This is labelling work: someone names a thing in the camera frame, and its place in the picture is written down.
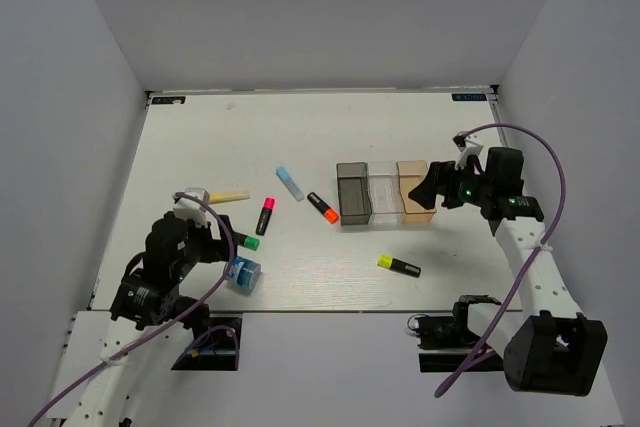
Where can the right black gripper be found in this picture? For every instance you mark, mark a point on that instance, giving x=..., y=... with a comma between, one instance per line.
x=440, y=179

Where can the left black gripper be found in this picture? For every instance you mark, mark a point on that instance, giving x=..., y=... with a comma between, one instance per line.
x=218, y=247

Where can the blue cleaning gel jar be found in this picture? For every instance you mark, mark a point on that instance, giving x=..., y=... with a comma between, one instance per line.
x=244, y=274

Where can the yellow highlighter marker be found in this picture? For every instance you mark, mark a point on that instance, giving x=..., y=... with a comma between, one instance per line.
x=398, y=266

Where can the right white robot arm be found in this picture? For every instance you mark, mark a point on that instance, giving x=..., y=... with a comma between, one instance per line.
x=551, y=346

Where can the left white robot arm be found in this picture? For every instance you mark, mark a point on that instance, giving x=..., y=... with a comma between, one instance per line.
x=148, y=311

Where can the clear transparent tray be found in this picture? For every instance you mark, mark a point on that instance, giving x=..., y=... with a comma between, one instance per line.
x=384, y=194

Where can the yellow glue stick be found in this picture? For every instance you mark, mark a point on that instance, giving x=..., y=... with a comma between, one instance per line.
x=228, y=196

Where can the grey transparent tray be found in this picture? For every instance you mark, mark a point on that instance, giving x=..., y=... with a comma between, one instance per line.
x=353, y=193

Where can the green highlighter marker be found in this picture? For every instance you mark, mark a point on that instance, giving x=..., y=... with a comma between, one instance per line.
x=247, y=242

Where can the orange highlighter marker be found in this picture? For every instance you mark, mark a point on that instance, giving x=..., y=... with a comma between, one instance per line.
x=323, y=208

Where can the pink highlighter marker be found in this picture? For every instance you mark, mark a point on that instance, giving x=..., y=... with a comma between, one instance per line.
x=265, y=216

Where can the right corner label sticker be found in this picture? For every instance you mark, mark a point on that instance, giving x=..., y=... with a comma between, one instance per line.
x=468, y=97

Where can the corner label sticker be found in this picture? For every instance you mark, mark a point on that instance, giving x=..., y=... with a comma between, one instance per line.
x=468, y=97
x=168, y=100

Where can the left corner label sticker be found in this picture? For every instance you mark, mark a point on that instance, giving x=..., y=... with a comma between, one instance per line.
x=168, y=100

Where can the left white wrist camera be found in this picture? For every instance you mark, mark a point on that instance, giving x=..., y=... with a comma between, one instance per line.
x=186, y=209

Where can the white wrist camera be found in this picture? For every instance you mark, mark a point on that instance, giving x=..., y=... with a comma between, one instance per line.
x=469, y=146
x=186, y=209

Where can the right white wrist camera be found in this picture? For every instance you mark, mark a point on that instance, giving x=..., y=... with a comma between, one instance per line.
x=469, y=146

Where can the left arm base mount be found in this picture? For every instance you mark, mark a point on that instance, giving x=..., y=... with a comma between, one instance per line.
x=218, y=351

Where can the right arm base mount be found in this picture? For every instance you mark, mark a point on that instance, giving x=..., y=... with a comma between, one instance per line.
x=445, y=340

